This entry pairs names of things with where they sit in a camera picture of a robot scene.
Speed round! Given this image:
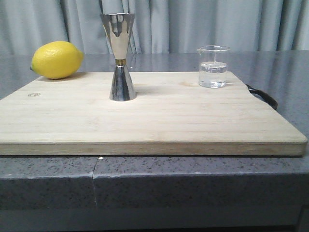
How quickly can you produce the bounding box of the clear glass beaker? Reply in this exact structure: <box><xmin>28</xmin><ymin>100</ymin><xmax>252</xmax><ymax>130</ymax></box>
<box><xmin>197</xmin><ymin>45</ymin><xmax>230</xmax><ymax>88</ymax></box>

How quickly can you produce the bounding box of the silver double jigger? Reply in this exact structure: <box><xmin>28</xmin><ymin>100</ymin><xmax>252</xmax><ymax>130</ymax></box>
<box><xmin>100</xmin><ymin>13</ymin><xmax>136</xmax><ymax>102</ymax></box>

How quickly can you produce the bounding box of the wooden cutting board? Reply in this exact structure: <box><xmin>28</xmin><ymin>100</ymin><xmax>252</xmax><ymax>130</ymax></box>
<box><xmin>0</xmin><ymin>72</ymin><xmax>307</xmax><ymax>156</ymax></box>

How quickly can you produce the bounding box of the grey curtain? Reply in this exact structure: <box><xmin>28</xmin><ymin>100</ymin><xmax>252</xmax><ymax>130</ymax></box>
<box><xmin>0</xmin><ymin>0</ymin><xmax>309</xmax><ymax>55</ymax></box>

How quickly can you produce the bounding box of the yellow lemon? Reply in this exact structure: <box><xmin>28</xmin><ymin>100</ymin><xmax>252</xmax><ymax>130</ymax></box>
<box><xmin>30</xmin><ymin>41</ymin><xmax>84</xmax><ymax>79</ymax></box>

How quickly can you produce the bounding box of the black board handle strap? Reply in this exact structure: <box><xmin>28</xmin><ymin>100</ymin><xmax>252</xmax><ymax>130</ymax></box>
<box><xmin>245</xmin><ymin>83</ymin><xmax>279</xmax><ymax>109</ymax></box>

